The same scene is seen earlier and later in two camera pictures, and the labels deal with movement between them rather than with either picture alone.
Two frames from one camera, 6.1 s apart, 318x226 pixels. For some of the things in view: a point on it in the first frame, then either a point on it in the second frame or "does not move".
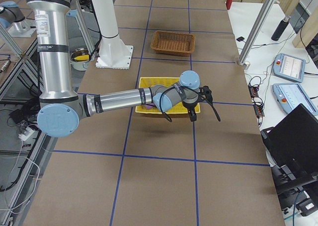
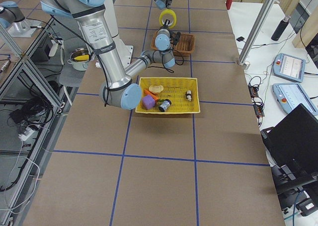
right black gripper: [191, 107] -> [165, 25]
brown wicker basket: [179, 43] does not move
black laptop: [292, 145] does not move
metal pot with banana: [79, 59] does not move
